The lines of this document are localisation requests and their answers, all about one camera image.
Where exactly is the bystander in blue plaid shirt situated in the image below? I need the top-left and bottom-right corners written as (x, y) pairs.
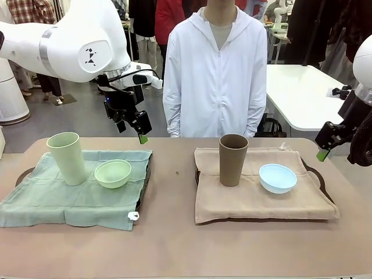
top-left (112, 0), bottom-right (130, 21)

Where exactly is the light blue bowl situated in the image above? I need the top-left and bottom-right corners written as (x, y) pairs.
top-left (259, 163), bottom-right (298, 195)

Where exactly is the person's left forearm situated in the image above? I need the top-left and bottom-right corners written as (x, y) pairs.
top-left (245, 95), bottom-right (267, 138)

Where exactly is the dark brown tray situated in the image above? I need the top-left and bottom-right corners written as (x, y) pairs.
top-left (14, 151), bottom-right (154, 213)
top-left (194, 162), bottom-right (338, 224)

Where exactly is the brown tall cup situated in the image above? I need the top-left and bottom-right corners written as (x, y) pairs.
top-left (219, 134), bottom-right (249, 187)

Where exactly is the green cloth mat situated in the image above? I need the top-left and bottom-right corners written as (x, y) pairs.
top-left (0, 149), bottom-right (154, 232)

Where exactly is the beige cloth mat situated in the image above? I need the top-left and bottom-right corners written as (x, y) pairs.
top-left (194, 146), bottom-right (340, 224)

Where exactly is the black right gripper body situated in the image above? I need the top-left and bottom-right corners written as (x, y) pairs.
top-left (338, 90), bottom-right (363, 127)

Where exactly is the white table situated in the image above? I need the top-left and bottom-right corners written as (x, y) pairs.
top-left (266, 64), bottom-right (372, 131)

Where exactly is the bystander in red vest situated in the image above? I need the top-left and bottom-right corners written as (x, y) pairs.
top-left (155, 0), bottom-right (194, 47)

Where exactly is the dark hanging clothing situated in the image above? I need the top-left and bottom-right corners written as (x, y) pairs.
top-left (286, 0), bottom-right (372, 69)

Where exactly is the light green bowl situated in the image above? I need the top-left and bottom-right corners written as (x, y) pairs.
top-left (94, 159), bottom-right (132, 189)

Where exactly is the light green tall cup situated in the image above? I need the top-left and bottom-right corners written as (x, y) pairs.
top-left (46, 132), bottom-right (87, 186)

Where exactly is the person in white hoodie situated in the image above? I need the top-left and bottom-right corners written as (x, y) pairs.
top-left (162, 0), bottom-right (268, 139)

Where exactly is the bystander in black top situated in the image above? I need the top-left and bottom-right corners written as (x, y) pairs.
top-left (128, 0), bottom-right (159, 85)

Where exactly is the grey floor plate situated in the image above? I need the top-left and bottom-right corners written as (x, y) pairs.
top-left (55, 93), bottom-right (78, 105)

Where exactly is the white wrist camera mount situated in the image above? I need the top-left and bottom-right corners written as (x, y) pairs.
top-left (127, 65), bottom-right (163, 90)

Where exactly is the white air purifier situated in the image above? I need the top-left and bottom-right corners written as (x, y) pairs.
top-left (0, 59), bottom-right (31, 126)

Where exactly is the person's right forearm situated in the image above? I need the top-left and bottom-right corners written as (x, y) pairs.
top-left (162, 95), bottom-right (183, 138)

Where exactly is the bystander in red plaid shirt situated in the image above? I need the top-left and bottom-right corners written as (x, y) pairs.
top-left (8, 0), bottom-right (63, 99)

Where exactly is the black bag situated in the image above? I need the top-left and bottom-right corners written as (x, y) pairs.
top-left (255, 117), bottom-right (288, 138)

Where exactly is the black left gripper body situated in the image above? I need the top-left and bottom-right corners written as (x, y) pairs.
top-left (103, 88), bottom-right (145, 123)

